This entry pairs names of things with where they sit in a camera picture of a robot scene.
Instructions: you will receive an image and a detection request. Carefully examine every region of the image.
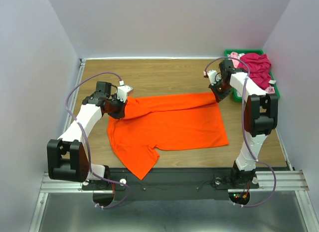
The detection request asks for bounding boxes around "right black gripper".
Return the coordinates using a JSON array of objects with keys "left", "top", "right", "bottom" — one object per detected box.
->
[{"left": 208, "top": 78, "right": 232, "bottom": 102}]

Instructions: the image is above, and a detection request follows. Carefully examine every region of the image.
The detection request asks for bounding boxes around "orange t shirt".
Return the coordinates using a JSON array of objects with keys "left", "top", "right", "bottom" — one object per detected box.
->
[{"left": 107, "top": 93, "right": 229, "bottom": 180}]

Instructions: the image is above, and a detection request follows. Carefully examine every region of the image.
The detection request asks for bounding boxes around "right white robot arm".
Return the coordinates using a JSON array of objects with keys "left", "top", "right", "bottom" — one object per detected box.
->
[{"left": 203, "top": 57, "right": 278, "bottom": 187}]

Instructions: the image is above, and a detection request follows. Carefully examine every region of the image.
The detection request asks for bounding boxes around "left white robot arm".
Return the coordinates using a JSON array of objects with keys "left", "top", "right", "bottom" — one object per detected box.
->
[{"left": 47, "top": 81, "right": 133, "bottom": 189}]

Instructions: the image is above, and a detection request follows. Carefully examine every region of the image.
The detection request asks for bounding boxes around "light pink t shirt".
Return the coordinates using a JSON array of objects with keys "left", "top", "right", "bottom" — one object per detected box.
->
[{"left": 228, "top": 52, "right": 275, "bottom": 94}]

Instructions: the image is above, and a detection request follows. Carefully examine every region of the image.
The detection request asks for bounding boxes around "magenta t shirt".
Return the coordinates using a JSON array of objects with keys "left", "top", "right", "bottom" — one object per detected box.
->
[{"left": 240, "top": 53, "right": 272, "bottom": 90}]

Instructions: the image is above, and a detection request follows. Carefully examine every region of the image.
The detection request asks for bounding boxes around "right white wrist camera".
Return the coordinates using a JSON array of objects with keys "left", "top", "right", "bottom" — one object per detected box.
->
[{"left": 203, "top": 70, "right": 221, "bottom": 85}]

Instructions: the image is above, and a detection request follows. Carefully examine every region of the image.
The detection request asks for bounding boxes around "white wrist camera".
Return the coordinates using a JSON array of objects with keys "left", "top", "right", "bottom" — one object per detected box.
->
[
  {"left": 203, "top": 70, "right": 221, "bottom": 85},
  {"left": 117, "top": 85, "right": 133, "bottom": 103}
]

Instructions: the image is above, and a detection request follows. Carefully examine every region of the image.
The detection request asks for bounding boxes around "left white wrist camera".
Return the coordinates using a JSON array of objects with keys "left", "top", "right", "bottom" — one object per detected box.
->
[{"left": 117, "top": 85, "right": 133, "bottom": 103}]

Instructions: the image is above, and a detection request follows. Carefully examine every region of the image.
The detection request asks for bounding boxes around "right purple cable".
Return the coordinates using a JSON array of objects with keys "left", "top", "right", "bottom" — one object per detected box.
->
[{"left": 203, "top": 57, "right": 277, "bottom": 208}]

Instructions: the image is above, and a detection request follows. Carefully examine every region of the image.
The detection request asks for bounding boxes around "purple cable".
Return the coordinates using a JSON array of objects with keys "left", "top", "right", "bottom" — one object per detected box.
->
[
  {"left": 65, "top": 71, "right": 131, "bottom": 210},
  {"left": 203, "top": 57, "right": 277, "bottom": 208}
]

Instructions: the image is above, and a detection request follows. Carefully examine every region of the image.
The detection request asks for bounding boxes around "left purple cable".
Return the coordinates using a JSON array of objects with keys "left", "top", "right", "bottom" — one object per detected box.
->
[{"left": 65, "top": 71, "right": 131, "bottom": 210}]

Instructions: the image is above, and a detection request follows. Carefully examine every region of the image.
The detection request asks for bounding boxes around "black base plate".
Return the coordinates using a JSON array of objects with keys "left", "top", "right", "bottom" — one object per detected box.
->
[{"left": 82, "top": 168, "right": 259, "bottom": 201}]

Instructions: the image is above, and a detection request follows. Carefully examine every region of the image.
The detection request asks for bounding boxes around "aluminium rail frame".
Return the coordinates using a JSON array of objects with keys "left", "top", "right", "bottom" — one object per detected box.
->
[{"left": 29, "top": 58, "right": 311, "bottom": 232}]

